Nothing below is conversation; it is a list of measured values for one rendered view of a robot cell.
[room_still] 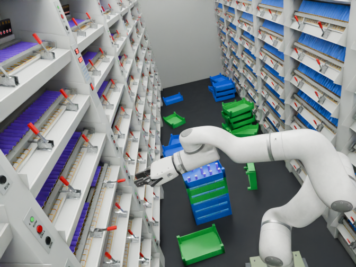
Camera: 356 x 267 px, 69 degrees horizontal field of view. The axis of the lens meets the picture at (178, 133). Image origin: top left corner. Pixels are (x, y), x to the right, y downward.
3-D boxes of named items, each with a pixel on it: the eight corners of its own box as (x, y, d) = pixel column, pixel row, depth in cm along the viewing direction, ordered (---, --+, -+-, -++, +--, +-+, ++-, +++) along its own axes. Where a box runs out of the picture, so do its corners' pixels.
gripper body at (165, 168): (184, 179, 95) (156, 189, 97) (181, 162, 104) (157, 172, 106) (175, 164, 91) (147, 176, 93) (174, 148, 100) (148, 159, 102)
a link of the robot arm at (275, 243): (294, 249, 118) (290, 214, 106) (294, 291, 104) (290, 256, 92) (266, 246, 123) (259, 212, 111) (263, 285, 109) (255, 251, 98)
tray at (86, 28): (104, 32, 166) (103, 8, 159) (77, 55, 114) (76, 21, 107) (71, 28, 164) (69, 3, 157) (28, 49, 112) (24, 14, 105)
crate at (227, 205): (222, 190, 223) (221, 183, 219) (231, 207, 205) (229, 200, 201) (189, 201, 221) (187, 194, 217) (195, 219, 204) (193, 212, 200)
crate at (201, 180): (217, 161, 207) (215, 153, 203) (225, 177, 189) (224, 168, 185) (181, 172, 205) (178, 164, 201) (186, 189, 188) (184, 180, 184)
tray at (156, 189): (159, 190, 236) (160, 178, 230) (158, 249, 184) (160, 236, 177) (136, 188, 234) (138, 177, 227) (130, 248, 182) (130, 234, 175)
